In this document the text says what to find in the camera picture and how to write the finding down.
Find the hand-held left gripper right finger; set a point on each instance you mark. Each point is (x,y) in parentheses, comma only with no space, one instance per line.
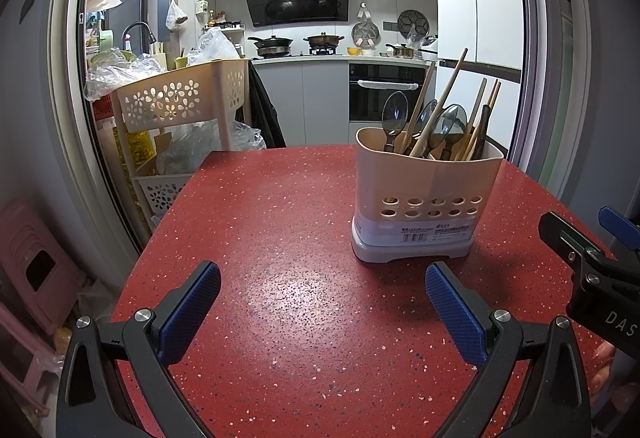
(455,313)

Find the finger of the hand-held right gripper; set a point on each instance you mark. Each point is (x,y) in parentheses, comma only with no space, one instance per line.
(560,230)
(622,228)

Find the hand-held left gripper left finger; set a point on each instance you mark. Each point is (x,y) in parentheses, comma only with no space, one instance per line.
(192,313)

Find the beige plastic utensil holder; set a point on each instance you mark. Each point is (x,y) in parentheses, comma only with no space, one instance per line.
(425,188)

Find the thin wooden chopstick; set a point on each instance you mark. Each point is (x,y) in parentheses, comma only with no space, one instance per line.
(477,108)
(422,93)
(491,93)

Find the stainless steel spoon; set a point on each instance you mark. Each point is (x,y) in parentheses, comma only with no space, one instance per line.
(395,110)
(454,120)
(426,115)

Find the thick wooden chopstick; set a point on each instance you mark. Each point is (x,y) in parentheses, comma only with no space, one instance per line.
(445,93)

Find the person's right hand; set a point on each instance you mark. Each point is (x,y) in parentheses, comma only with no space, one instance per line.
(602,378)

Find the pink plastic stool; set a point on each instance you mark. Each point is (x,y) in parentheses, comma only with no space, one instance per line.
(35,258)
(20,358)

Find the crumpled clear plastic bag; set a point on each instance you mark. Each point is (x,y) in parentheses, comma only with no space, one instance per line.
(200,143)

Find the yellow oil bottle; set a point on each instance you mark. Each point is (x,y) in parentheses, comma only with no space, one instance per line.
(127,150)

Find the black built-in oven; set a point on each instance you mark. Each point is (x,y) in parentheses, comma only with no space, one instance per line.
(385,105)

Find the beige flower-cutout storage cart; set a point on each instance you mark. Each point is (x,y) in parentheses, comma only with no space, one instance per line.
(170,98)

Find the small steel saucepan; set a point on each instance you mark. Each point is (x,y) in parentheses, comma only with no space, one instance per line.
(401,51)

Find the green plastic basket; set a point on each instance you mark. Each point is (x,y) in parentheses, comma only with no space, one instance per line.
(180,62)

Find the round metal steamer rack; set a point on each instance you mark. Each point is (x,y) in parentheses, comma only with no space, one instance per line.
(413,23)

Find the yellow bowl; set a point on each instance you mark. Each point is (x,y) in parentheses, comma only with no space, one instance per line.
(354,51)

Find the black wok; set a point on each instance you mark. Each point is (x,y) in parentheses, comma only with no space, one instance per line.
(272,42)

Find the black kitchen faucet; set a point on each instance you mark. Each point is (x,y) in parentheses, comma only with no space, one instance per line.
(140,25)

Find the hanging white plastic bag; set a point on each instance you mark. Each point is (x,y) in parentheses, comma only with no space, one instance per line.
(175,18)

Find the lidded cooking pot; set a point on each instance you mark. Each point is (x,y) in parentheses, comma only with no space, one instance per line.
(324,39)

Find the black wall switch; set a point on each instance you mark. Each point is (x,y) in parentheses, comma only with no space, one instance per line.
(28,3)

